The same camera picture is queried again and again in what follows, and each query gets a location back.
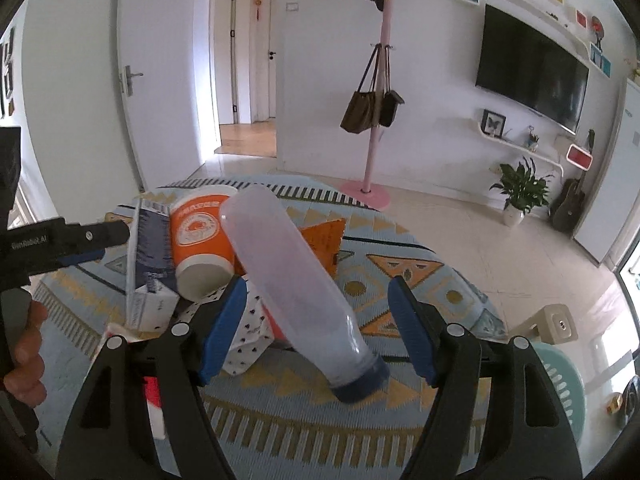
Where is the person's left hand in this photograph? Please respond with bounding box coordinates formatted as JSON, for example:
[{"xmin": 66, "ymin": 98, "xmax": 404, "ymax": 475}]
[{"xmin": 4, "ymin": 300, "xmax": 49, "ymax": 406}]

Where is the butterfly picture frame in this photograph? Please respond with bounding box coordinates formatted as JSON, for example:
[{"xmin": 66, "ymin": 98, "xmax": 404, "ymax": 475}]
[{"xmin": 481, "ymin": 109, "xmax": 507, "ymax": 139}]

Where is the brown tote bag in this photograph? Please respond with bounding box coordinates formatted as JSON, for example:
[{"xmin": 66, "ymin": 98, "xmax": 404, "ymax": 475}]
[{"xmin": 340, "ymin": 42, "xmax": 386, "ymax": 135}]

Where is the blue and white carton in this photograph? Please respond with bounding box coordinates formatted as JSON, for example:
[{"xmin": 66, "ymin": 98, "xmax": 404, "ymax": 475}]
[{"xmin": 125, "ymin": 197, "xmax": 182, "ymax": 333}]

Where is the orange paper packet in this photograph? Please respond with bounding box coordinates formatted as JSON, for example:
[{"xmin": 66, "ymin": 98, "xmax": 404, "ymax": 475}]
[{"xmin": 235, "ymin": 217, "xmax": 347, "ymax": 279}]

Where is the white patterned paper wrapper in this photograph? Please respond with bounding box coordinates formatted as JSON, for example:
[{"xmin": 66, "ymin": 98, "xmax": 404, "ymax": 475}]
[{"xmin": 172, "ymin": 280, "xmax": 273, "ymax": 376}]

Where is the potted green plant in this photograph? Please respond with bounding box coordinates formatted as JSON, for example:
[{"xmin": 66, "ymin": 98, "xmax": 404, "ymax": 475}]
[{"xmin": 489, "ymin": 156, "xmax": 556, "ymax": 227}]

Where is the dark guitar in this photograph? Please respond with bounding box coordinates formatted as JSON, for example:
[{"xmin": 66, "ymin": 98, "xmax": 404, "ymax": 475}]
[{"xmin": 550, "ymin": 130, "xmax": 597, "ymax": 233}]

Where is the dark wall picture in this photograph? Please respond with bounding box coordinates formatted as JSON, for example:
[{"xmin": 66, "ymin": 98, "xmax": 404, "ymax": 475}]
[{"xmin": 0, "ymin": 27, "xmax": 16, "ymax": 120}]

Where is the white far door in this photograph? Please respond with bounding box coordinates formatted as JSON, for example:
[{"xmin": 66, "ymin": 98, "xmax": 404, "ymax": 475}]
[{"xmin": 251, "ymin": 0, "xmax": 277, "ymax": 124}]

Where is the mint green plastic basket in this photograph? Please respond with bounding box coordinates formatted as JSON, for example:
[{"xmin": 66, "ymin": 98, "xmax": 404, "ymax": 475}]
[{"xmin": 530, "ymin": 342, "xmax": 587, "ymax": 453}]

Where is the black television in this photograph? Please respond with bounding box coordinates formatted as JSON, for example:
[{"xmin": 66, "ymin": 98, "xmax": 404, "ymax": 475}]
[{"xmin": 474, "ymin": 3, "xmax": 591, "ymax": 136}]

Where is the orange paper cup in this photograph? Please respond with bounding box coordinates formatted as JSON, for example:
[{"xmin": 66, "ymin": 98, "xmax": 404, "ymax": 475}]
[{"xmin": 169, "ymin": 185, "xmax": 240, "ymax": 302}]

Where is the beige plastic stool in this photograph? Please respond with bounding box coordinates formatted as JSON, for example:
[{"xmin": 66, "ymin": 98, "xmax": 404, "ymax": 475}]
[{"xmin": 505, "ymin": 304, "xmax": 575, "ymax": 346}]

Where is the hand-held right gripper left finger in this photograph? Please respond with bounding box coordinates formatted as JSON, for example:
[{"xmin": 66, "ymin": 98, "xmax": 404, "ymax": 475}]
[{"xmin": 52, "ymin": 276, "xmax": 249, "ymax": 480}]

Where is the clear plastic bottle blue cap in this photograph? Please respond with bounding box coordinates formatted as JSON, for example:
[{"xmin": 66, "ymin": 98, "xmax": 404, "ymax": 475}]
[{"xmin": 220, "ymin": 183, "xmax": 391, "ymax": 404}]

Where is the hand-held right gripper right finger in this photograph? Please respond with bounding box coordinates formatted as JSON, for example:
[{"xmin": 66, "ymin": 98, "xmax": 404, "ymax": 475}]
[{"xmin": 387, "ymin": 275, "xmax": 586, "ymax": 480}]

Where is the pink coat rack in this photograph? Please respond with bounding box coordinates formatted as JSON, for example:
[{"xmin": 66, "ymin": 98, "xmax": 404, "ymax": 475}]
[{"xmin": 340, "ymin": 0, "xmax": 393, "ymax": 211}]

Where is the red and white packet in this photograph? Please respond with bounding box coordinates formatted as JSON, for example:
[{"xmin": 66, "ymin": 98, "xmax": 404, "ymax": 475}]
[{"xmin": 100, "ymin": 322, "xmax": 168, "ymax": 441}]

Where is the silver door handle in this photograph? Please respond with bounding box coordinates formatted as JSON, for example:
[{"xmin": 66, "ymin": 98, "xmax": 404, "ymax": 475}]
[{"xmin": 120, "ymin": 65, "xmax": 145, "ymax": 96}]

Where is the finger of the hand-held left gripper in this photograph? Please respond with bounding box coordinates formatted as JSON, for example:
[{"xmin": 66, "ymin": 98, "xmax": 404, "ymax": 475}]
[{"xmin": 57, "ymin": 220, "xmax": 132, "ymax": 268}]

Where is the white curved wall shelf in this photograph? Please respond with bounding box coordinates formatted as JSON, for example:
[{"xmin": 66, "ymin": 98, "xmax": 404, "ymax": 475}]
[{"xmin": 479, "ymin": 0, "xmax": 614, "ymax": 79}]

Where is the red and white box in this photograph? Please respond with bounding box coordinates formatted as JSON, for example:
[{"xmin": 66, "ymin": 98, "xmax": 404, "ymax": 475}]
[{"xmin": 566, "ymin": 143, "xmax": 595, "ymax": 170}]

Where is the white cabinet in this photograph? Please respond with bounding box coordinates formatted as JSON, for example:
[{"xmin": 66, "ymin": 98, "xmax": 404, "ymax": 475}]
[{"xmin": 572, "ymin": 77, "xmax": 640, "ymax": 267}]

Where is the white floating wall shelf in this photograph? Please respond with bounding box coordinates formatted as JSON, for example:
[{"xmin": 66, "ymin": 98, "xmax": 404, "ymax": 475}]
[{"xmin": 470, "ymin": 117, "xmax": 566, "ymax": 181}]

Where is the small black bag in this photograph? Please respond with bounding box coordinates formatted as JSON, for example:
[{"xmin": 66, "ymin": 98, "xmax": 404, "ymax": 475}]
[{"xmin": 378, "ymin": 45, "xmax": 406, "ymax": 128}]

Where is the white open door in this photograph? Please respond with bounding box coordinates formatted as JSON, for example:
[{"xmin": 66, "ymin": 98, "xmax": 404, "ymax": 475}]
[{"xmin": 117, "ymin": 0, "xmax": 222, "ymax": 195}]

